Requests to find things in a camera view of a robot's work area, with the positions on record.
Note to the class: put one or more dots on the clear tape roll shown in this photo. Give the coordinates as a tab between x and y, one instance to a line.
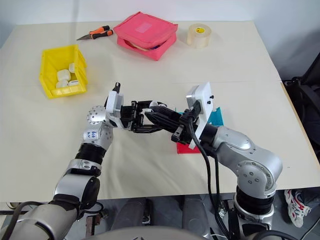
199	37

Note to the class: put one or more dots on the pink fabric zip pouch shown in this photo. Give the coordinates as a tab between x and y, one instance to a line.
145	27

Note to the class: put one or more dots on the orange and black pliers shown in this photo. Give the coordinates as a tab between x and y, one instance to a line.
100	31

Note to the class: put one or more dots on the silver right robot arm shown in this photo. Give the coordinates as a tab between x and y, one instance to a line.
240	150

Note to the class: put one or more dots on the red and blue divided tray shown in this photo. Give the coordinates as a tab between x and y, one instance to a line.
216	116

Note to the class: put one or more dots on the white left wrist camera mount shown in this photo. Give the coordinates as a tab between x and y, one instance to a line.
113	103

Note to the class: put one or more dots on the yellow plastic bin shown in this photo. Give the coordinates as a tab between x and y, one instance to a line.
48	67

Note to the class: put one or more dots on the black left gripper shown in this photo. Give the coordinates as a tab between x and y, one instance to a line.
128	115

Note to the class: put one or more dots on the rusty metal table bracket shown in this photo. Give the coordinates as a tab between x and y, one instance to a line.
90	225
228	212

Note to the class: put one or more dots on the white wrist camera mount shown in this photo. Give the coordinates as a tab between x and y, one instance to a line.
113	103
203	105

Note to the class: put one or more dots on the black backpack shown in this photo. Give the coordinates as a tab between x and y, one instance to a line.
307	105

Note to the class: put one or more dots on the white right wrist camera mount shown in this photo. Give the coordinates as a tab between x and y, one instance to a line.
203	105

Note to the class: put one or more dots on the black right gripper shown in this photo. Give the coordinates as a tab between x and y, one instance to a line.
186	130

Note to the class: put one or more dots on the white and red sneaker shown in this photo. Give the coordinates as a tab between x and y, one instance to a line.
297	207

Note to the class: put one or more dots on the beige shoe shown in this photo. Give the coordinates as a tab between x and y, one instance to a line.
13	204

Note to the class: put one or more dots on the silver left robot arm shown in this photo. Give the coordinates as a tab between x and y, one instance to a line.
95	135

